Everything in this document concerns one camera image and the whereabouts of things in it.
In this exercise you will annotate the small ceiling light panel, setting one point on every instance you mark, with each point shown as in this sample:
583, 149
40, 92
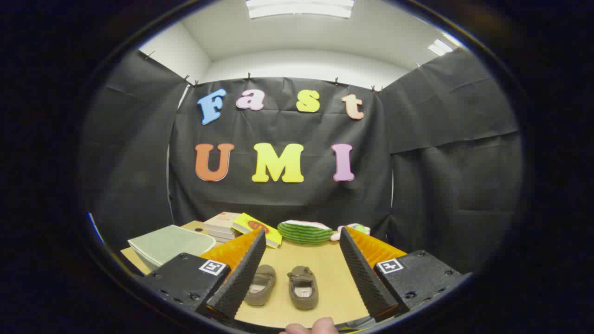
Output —
440, 46

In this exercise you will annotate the pink and green plush toy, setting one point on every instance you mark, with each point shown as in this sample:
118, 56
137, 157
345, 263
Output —
355, 228

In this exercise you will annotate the large ceiling light panel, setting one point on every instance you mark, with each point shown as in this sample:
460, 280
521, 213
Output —
299, 7

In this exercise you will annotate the cream cover book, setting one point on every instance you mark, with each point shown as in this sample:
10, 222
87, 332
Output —
222, 220

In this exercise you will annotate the brown fuzzy shoe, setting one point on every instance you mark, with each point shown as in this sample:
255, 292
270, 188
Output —
304, 287
261, 284

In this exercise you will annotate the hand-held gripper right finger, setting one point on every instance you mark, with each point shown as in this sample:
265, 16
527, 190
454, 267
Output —
364, 278

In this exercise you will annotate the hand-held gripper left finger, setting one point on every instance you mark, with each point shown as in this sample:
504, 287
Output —
241, 278

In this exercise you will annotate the yellow book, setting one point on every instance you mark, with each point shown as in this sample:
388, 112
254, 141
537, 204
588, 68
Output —
257, 228

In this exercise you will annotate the white book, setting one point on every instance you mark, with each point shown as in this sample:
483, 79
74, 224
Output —
218, 235

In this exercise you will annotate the pale green fabric storage box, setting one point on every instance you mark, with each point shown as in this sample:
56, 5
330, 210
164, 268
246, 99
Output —
171, 243

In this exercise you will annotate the watermelon slice plush toy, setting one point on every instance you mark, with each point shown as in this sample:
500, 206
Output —
304, 232

